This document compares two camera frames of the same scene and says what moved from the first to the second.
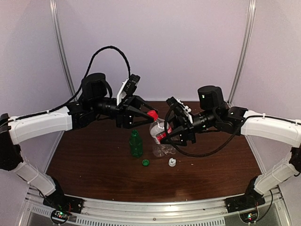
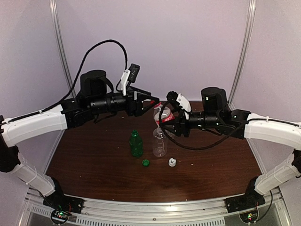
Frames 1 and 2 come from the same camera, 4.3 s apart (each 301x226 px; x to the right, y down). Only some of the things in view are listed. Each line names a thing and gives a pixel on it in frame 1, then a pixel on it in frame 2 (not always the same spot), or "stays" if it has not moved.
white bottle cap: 172,162 stays
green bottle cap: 145,162 stays
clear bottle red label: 157,131 → 166,114
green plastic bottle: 136,144 stays
